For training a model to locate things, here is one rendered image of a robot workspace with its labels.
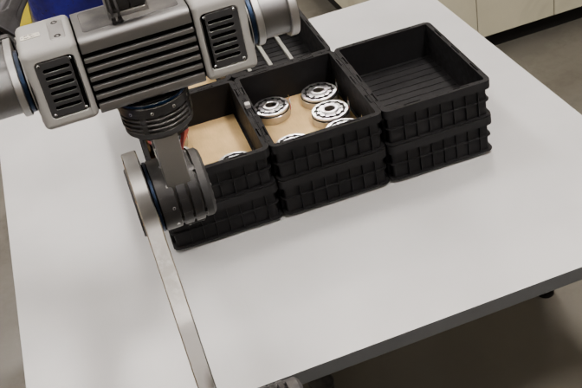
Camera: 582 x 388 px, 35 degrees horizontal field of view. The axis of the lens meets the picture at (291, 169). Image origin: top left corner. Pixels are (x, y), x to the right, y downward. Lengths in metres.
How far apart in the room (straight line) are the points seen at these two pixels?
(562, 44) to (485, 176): 2.11
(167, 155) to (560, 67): 2.84
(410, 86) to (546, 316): 0.91
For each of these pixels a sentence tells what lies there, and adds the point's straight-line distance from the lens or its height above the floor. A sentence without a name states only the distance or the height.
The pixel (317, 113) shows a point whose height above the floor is 0.86.
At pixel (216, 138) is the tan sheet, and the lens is 2.54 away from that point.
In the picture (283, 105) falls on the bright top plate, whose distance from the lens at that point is 2.56.
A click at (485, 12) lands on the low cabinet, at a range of 4.35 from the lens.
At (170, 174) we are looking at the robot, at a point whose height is 1.21.
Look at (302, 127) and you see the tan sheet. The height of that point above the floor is 0.83.
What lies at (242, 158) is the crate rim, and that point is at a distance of 2.25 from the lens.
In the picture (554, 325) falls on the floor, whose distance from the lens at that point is 3.03.
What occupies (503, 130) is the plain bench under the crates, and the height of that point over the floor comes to 0.70.
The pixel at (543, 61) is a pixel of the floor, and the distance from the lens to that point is 4.36.
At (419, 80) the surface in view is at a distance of 2.63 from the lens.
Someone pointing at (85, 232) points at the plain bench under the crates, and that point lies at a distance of 2.56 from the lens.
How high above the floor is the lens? 2.15
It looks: 34 degrees down
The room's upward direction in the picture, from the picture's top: 12 degrees counter-clockwise
